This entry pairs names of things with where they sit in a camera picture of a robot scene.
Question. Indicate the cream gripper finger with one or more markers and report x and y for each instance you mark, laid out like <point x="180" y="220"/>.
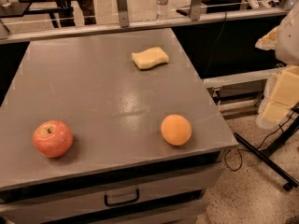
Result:
<point x="268" y="41"/>
<point x="280" y="95"/>

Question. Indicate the yellow sponge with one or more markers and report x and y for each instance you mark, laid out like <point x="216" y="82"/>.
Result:
<point x="150" y="58"/>

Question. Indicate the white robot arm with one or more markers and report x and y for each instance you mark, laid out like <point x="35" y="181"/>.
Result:
<point x="287" y="41"/>

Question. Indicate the black floor stand leg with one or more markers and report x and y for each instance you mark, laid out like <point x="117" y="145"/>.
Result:
<point x="264" y="154"/>

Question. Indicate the grey metal railing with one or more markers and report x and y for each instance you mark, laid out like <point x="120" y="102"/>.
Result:
<point x="37" y="20"/>

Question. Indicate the orange fruit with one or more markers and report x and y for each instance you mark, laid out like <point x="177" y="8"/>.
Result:
<point x="176" y="130"/>

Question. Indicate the clear plastic water bottle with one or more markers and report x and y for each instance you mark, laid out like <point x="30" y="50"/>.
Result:
<point x="162" y="6"/>

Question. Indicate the dark background table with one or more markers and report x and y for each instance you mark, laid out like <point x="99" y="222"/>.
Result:
<point x="62" y="14"/>

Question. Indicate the red apple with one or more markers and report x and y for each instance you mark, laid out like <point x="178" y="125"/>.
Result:
<point x="53" y="138"/>

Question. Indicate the grey cabinet drawer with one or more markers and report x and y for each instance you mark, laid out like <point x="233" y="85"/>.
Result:
<point x="153" y="199"/>

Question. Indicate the black drawer handle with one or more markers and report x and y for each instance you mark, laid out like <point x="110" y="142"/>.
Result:
<point x="116" y="198"/>

